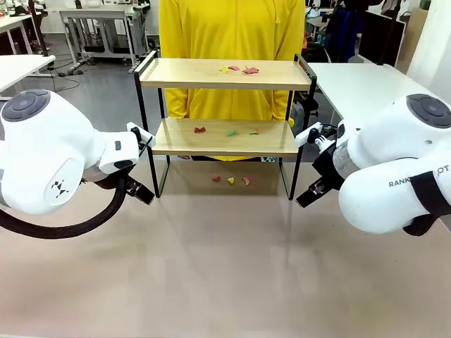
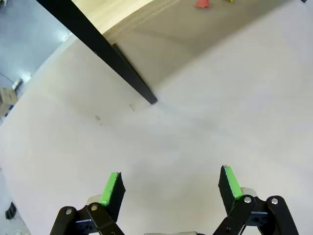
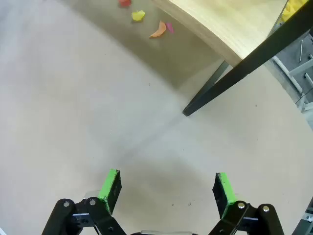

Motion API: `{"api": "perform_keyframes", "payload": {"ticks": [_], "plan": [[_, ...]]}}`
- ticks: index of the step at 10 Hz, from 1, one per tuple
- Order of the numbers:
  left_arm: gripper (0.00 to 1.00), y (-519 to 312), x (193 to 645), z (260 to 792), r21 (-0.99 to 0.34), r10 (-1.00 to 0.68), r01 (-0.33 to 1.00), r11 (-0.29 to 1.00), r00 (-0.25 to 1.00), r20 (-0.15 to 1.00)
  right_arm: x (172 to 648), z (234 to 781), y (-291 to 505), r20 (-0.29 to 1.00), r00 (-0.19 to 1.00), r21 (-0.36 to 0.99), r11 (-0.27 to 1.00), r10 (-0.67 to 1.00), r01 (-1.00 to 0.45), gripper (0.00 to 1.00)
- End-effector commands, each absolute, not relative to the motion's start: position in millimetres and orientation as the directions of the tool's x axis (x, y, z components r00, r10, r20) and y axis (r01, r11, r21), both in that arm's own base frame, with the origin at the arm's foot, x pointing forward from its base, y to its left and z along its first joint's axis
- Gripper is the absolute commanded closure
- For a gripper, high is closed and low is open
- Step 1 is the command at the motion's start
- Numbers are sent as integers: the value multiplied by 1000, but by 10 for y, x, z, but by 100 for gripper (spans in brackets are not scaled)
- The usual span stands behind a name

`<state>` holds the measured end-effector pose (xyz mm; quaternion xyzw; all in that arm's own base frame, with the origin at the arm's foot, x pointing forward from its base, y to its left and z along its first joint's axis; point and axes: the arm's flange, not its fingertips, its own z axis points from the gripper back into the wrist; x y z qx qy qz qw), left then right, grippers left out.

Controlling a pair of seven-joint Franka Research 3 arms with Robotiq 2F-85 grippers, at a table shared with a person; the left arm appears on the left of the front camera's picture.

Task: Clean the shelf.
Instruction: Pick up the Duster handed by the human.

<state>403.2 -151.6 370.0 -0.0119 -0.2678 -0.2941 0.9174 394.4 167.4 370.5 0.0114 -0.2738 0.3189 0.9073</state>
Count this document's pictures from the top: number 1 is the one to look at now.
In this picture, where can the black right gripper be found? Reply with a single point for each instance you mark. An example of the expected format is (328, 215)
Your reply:
(329, 165)

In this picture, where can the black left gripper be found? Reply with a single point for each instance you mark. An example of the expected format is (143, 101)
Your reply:
(102, 180)

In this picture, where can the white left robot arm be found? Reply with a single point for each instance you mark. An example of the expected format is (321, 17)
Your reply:
(46, 141)

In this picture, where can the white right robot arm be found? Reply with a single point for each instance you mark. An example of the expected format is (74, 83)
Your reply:
(380, 141)

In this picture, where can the black-framed wooden two-tier shelf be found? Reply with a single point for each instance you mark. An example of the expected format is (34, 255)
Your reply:
(225, 83)

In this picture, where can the pink curved paper scrap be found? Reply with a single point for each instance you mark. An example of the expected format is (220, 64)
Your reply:
(246, 180)

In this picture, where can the red folded paper scrap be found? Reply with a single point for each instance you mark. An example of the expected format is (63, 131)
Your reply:
(216, 179)

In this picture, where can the yellow and red paper scrap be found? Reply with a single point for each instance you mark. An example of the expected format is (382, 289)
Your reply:
(231, 180)

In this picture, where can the green and red paper scrap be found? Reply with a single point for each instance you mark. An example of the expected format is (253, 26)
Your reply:
(254, 132)

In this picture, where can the red bow-shaped paper scrap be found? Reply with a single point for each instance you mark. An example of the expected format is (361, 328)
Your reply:
(200, 130)

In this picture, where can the large white table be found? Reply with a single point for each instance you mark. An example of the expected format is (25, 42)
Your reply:
(359, 84)

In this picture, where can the large pink-red paper scrap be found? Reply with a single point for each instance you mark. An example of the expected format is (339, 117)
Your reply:
(250, 70)

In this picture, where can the small yellow paper scrap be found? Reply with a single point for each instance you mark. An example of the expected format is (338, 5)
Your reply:
(223, 69)

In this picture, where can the small red paper scrap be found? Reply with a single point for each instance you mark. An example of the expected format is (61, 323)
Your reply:
(234, 68)

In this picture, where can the blue jacket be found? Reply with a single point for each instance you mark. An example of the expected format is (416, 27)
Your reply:
(340, 31)

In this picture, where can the white desk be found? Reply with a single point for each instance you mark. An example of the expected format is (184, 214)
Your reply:
(21, 67)

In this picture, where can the black computer monitor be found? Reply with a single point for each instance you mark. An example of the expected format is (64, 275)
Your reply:
(382, 35)

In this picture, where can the black stand pole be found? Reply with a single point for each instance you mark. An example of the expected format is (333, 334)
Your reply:
(390, 35)
(38, 28)

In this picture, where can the grey-framed workbench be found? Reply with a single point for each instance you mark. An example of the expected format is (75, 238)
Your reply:
(102, 15)

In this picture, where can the person in yellow hoodie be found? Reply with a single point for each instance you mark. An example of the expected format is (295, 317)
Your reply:
(229, 31)

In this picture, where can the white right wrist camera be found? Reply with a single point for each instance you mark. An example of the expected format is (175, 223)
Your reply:
(303, 138)

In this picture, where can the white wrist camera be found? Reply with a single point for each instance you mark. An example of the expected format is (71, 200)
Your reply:
(135, 129)
(303, 138)

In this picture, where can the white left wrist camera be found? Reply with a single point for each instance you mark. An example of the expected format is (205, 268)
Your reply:
(135, 129)

